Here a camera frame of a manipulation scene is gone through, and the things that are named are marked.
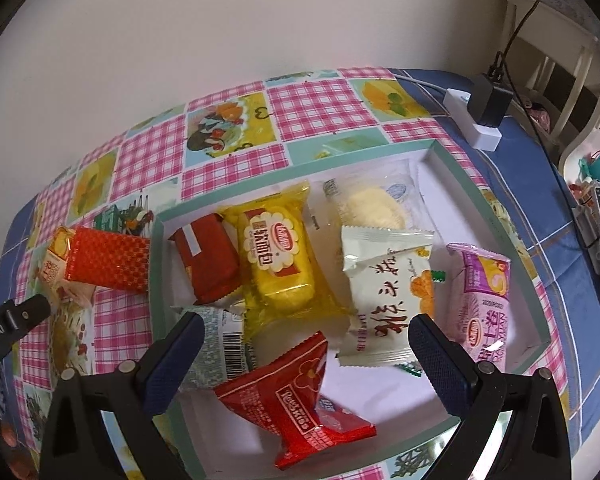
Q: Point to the clear packet white pastry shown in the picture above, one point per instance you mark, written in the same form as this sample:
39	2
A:
382	195

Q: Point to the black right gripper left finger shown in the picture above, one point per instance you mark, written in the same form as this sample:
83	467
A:
76	443

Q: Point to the black power adapter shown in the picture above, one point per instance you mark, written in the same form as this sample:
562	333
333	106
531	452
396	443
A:
489	101

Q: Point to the blue plaid tablecloth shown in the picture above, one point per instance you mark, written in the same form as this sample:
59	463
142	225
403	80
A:
520	178

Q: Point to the purple cheese roll packet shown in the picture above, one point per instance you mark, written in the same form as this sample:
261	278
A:
479	302

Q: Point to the red patterned snack packet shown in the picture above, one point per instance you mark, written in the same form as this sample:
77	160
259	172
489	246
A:
110	260

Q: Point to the yellow soft bread packet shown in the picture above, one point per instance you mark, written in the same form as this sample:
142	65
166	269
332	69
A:
281	277

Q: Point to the white peach cake packet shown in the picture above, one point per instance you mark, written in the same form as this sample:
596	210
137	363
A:
379	265

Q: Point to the green rimmed white box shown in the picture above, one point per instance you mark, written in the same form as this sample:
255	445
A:
217	444

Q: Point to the red crinkled snack bag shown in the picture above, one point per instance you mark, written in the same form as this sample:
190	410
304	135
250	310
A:
284	398

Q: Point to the pink checkered fruit tablecloth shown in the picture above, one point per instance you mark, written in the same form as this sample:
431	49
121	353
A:
234	135

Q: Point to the dark red snack packet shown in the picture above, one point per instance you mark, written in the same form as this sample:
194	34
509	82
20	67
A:
209	258

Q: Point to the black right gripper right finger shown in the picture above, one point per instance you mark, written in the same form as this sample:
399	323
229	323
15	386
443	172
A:
535	444

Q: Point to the green silver snack packet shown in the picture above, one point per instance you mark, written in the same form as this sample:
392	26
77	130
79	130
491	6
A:
226	352

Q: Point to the white power strip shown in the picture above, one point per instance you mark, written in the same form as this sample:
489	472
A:
479	137

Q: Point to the dark green snack packet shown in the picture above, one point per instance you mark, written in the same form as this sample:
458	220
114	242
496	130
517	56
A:
422	287

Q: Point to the beige egg roll packet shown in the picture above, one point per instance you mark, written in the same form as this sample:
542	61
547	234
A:
51	273

